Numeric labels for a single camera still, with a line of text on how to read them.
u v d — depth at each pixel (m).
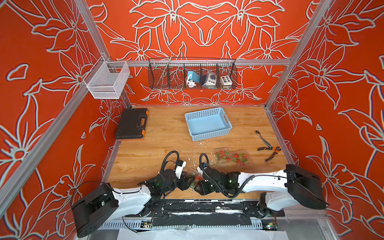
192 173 0.85
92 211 0.42
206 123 1.09
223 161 0.88
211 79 0.91
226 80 0.95
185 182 0.71
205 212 0.73
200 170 0.75
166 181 0.64
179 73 1.00
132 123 1.07
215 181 0.59
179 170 0.73
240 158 0.90
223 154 0.92
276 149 0.93
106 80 0.93
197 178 0.79
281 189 0.44
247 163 0.87
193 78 0.85
